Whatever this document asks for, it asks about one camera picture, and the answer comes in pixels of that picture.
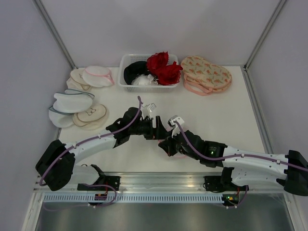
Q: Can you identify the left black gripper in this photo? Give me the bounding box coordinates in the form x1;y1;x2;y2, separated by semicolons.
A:
129;116;167;140

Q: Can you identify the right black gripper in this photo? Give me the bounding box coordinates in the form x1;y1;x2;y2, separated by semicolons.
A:
158;128;200;160

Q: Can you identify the white mesh pink-zipper laundry bag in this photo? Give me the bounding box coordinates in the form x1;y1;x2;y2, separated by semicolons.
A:
169;154;187;160

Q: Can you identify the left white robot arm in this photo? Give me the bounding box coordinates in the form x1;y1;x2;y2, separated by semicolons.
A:
35;107;167;191

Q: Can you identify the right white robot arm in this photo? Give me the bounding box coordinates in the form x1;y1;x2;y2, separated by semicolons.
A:
158;130;308;196

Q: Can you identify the white bra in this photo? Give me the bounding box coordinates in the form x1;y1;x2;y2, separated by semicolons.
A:
131;74;158;86

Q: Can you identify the cream mesh bag front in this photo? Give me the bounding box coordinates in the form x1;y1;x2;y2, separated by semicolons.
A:
73;103;109;130

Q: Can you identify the cream mesh bag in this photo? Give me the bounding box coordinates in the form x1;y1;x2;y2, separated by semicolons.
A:
73;103;109;130
66;68;92;91

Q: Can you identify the red lace bra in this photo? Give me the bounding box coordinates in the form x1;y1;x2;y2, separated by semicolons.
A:
146;52;182;86

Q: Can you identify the black bra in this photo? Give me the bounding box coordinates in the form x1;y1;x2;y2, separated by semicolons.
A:
124;61;149;85

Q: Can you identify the floral padded laundry bag stack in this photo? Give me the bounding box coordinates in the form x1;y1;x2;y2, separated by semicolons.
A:
180;56;232;96

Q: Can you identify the white pink-trim mesh bag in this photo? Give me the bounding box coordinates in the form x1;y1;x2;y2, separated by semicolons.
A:
82;65;115;88

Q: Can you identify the white blue-trim mesh bag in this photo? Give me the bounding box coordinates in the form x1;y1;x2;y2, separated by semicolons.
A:
48;89;95;128

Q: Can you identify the cream mesh bag rear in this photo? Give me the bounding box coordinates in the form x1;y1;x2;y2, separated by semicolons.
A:
66;68;92;91

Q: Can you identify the white plastic basket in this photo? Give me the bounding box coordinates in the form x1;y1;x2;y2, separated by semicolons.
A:
117;54;178;93

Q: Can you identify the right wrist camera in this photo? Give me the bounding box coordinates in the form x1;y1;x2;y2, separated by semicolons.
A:
168;115;185;137

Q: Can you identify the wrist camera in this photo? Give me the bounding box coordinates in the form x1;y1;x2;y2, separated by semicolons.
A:
168;115;185;137
141;103;156;119

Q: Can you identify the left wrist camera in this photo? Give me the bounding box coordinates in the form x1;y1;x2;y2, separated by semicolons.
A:
141;103;156;119

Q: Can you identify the aluminium mounting rail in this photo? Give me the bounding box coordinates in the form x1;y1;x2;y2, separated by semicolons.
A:
33;170;221;193

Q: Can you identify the white slotted cable duct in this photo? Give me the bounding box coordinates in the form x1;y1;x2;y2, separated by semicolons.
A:
43;193;223;204

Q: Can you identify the left aluminium frame post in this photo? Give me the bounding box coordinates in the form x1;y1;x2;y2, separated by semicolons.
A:
33;0;77;69

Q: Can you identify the aluminium frame post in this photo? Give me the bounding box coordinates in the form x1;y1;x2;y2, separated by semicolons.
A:
243;0;288;72
33;0;77;69

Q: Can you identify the right aluminium frame post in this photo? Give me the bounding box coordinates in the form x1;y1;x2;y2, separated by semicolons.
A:
243;0;288;72

